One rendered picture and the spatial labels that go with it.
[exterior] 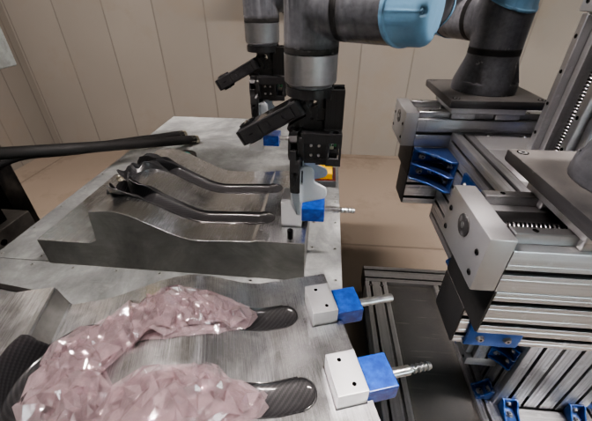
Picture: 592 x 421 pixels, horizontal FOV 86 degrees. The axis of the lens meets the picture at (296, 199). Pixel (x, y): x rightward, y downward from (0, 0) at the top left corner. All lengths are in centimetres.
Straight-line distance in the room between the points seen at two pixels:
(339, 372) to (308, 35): 40
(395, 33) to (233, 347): 41
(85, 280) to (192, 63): 244
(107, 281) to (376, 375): 49
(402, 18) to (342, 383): 39
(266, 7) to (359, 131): 227
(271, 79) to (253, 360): 56
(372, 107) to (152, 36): 186
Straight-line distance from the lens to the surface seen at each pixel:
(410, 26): 39
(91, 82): 345
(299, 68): 45
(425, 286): 149
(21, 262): 84
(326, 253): 66
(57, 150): 101
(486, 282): 51
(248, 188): 72
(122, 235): 65
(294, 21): 45
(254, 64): 78
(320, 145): 50
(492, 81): 92
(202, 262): 62
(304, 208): 56
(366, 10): 41
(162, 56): 306
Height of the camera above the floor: 124
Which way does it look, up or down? 33 degrees down
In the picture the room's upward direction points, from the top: straight up
